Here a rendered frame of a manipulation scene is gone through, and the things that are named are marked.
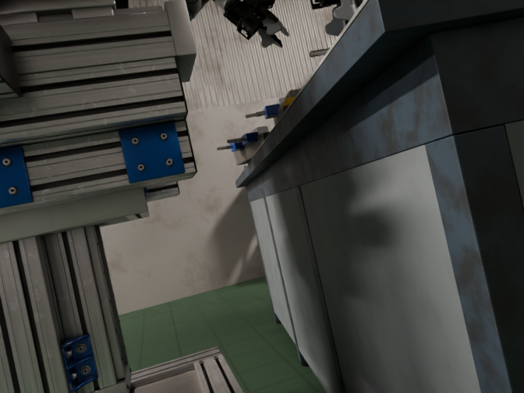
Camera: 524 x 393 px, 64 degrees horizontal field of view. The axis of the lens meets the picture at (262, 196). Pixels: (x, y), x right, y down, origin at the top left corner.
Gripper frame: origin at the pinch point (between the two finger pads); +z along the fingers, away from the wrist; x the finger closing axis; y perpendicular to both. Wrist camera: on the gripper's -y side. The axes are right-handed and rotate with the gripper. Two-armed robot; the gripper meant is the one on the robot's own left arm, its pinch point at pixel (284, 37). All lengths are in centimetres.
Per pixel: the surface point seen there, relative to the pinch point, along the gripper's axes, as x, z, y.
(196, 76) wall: -237, -67, -77
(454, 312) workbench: 83, 41, 70
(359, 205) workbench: 65, 33, 59
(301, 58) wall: -235, -4, -160
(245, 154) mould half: -10.7, 14.0, 36.4
